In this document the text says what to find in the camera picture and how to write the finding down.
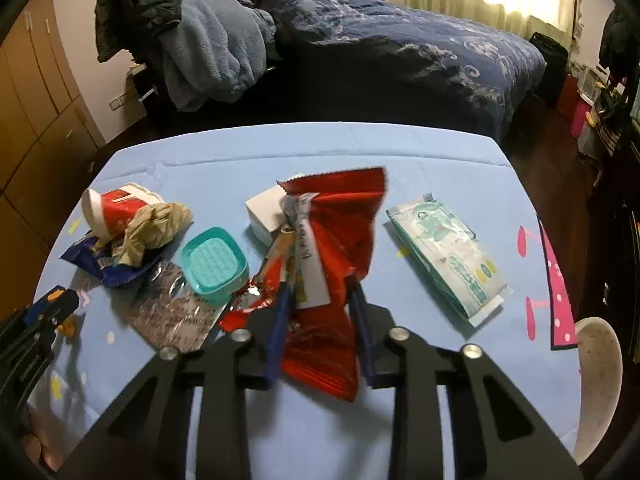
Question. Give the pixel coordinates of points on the wooden wardrobe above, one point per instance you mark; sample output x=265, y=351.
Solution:
x=35, y=110

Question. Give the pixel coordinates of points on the small red white wrapper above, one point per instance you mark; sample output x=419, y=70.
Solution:
x=260, y=285

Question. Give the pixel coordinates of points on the crumpled beige paper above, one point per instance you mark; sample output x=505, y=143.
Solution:
x=155, y=225

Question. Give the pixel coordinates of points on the black suitcase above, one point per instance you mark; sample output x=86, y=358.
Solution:
x=549, y=67

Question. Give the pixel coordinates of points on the teal soap dish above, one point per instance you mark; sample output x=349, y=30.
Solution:
x=212, y=260

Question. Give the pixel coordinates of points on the person's left hand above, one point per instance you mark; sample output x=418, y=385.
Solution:
x=37, y=447

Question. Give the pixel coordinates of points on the bed with blue duvet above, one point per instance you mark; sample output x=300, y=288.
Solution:
x=400, y=45

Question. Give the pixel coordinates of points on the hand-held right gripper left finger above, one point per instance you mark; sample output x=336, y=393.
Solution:
x=279, y=330

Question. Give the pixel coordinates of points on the small white box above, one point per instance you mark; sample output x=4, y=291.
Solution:
x=265, y=207

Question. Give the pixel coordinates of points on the light blue printed tablecloth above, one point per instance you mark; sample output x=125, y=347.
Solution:
x=350, y=160

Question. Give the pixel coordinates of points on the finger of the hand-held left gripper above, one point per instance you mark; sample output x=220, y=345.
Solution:
x=60, y=305

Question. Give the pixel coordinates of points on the blue snack bag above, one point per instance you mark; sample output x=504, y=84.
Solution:
x=110, y=272

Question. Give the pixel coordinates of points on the bedside nightstand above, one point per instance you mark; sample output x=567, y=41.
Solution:
x=145, y=90

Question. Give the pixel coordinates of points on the large red snack wrapper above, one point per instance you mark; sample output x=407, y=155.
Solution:
x=340, y=230

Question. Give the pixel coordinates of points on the dark hanging coat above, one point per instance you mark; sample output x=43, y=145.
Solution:
x=617, y=45

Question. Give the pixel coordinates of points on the red paper cup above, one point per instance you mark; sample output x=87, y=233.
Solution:
x=117, y=210

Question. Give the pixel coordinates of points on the white speckled waste bin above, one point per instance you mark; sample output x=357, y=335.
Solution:
x=597, y=385

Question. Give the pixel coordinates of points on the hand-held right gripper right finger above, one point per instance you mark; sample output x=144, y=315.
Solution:
x=362, y=330

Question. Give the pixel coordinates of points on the wall outlet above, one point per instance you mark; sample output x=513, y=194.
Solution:
x=116, y=105

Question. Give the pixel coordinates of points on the silver blister pack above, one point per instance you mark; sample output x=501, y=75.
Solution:
x=170, y=310

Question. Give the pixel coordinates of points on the blue fleece blanket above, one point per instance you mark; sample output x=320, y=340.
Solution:
x=210, y=50

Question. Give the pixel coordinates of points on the wet wipes pack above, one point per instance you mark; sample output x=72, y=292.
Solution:
x=450, y=255

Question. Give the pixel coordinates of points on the red storage box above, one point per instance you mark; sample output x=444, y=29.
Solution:
x=568, y=97

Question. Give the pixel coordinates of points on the pink storage box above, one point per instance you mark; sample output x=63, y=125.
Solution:
x=580, y=117

